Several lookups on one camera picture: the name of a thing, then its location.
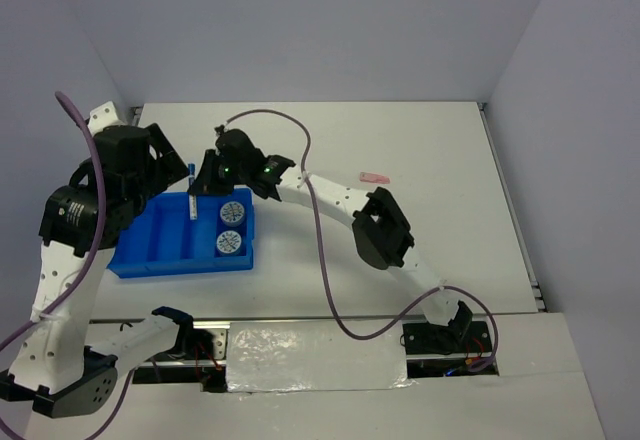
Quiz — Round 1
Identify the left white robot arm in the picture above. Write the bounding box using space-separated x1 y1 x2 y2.
1 102 196 419

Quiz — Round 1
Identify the blue white marker pen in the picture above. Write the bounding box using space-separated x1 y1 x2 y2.
188 163 198 221

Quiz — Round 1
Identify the pink stapler refill case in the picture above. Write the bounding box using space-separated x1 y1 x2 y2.
359 172 390 185

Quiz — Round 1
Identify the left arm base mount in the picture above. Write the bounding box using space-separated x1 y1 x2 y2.
132 322 230 393

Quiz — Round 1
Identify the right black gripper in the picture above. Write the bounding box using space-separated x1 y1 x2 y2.
188 149 248 198

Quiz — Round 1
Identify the silver foil sheet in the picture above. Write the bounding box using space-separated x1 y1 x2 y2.
226 320 411 393

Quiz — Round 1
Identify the blue plastic divided tray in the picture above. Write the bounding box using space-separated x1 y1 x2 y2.
109 188 255 278

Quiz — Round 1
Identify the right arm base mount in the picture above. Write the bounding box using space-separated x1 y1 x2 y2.
399 320 497 379

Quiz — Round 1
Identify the blue round tape tin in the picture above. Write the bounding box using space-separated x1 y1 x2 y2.
219 200 246 228

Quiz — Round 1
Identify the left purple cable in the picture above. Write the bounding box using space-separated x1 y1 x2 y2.
0 91 136 440

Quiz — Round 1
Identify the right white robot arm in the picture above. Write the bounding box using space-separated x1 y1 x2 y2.
188 129 472 353

